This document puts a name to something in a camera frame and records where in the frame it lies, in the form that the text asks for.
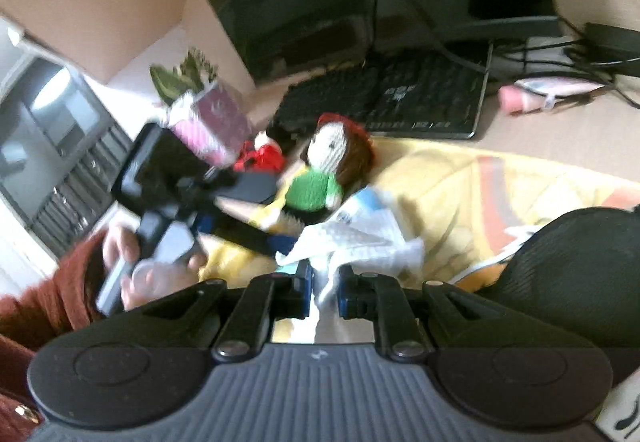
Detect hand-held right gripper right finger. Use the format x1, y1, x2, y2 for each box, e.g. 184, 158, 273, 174
336, 266, 508, 364

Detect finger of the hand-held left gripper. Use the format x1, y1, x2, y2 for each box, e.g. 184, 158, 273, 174
214, 169, 279, 207
196, 209, 297, 259

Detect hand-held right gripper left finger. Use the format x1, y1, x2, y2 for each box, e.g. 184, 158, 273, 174
132, 261, 315, 364

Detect white plastic packet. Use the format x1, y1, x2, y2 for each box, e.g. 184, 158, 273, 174
277, 185, 426, 308

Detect crocheted doll green dress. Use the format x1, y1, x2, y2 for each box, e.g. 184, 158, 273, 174
247, 112, 377, 230

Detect person's left forearm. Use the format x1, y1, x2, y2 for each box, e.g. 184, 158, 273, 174
0, 235, 108, 442

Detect person's left hand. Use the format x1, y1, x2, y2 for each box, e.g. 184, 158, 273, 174
101, 226, 207, 311

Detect red plush toy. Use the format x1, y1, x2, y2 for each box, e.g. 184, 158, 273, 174
232, 132, 287, 173

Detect potted plant pink wrap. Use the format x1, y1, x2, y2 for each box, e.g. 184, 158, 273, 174
150, 50, 256, 168

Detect dark shelving unit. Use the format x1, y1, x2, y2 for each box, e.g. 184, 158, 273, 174
0, 17, 137, 264

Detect yellow blanket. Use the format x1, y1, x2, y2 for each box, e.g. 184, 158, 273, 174
200, 137, 640, 343

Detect black computer keyboard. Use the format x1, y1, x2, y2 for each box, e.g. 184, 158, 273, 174
272, 45, 493, 140

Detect black mesh object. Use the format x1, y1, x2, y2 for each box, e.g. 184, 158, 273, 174
475, 205, 640, 349

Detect pink tube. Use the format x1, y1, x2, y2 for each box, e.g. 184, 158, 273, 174
497, 77, 608, 116

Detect black monitor stand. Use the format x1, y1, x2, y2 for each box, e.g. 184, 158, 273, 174
440, 15, 562, 43

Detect white printed card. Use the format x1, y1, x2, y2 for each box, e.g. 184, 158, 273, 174
597, 374, 640, 442

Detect black power adapter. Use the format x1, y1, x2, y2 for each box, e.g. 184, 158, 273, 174
582, 22, 640, 59

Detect tangled black cables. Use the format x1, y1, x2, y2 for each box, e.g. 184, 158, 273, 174
492, 36, 640, 109

